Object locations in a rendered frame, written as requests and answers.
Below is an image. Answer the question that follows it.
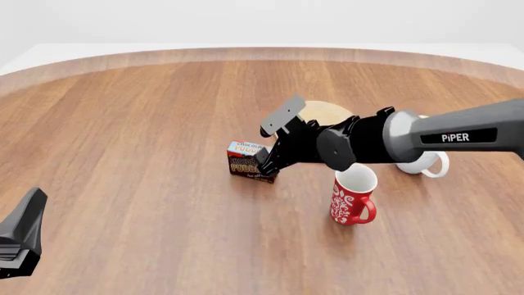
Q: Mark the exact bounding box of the tan round plate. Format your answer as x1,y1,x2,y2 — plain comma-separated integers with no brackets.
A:
296,100,354,128

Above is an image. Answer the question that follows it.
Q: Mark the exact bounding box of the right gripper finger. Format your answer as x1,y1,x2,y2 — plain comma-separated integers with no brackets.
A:
253,146,272,166
258,163,284,179

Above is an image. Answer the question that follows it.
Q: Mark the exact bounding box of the white mug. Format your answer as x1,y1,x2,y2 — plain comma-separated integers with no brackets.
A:
395,115,450,179

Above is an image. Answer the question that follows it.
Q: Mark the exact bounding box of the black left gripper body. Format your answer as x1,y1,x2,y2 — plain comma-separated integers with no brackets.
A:
0,236,43,280

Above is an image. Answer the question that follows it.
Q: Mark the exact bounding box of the chocolate pudding box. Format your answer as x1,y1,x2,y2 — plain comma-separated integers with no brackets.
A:
226,140,279,185

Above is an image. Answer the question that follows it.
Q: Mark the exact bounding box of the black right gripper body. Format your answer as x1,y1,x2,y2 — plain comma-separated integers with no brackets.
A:
268,118,325,172

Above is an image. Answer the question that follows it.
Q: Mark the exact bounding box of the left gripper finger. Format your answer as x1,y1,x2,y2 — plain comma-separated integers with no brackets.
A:
0,187,48,256

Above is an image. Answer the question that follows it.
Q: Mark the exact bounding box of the red patterned mug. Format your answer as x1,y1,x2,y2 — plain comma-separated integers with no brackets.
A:
329,162,377,227

